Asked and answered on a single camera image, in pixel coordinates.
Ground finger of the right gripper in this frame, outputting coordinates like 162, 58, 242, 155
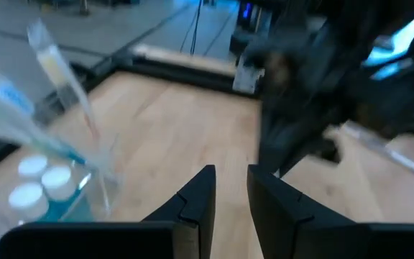
314, 136, 341, 165
259, 100, 323, 178

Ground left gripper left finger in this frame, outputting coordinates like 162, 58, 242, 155
0, 164, 217, 259

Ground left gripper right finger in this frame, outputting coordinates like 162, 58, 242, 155
247, 164, 414, 259

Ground purple toothbrush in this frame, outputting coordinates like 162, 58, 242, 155
339, 120, 414, 179

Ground blue mouthwash bottle white cap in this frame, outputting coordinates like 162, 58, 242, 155
17, 154, 49, 179
7, 182, 50, 221
41, 165, 93, 222

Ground clear plastic bag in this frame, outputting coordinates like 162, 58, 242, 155
0, 70, 88, 166

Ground clear acrylic organizer box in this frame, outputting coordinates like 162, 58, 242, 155
0, 132, 124, 224

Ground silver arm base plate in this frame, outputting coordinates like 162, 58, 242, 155
232, 53, 265, 95

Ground black floor cables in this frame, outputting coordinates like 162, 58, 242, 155
179, 0, 203, 55

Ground black aluminium table frame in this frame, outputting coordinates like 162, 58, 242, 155
0, 46, 265, 174

